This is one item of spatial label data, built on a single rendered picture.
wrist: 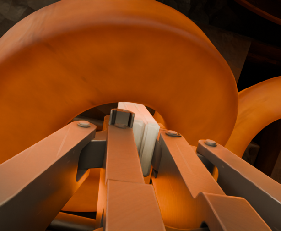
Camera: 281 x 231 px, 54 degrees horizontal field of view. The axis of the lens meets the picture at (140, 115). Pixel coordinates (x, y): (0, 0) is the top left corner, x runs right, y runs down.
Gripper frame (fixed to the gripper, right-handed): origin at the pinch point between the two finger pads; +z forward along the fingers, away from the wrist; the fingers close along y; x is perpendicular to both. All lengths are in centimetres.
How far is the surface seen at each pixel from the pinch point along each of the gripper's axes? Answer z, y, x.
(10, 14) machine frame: 10.5, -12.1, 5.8
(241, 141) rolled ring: 2.4, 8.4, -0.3
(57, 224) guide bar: -1.5, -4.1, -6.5
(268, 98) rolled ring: 3.4, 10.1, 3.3
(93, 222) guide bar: -1.3, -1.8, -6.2
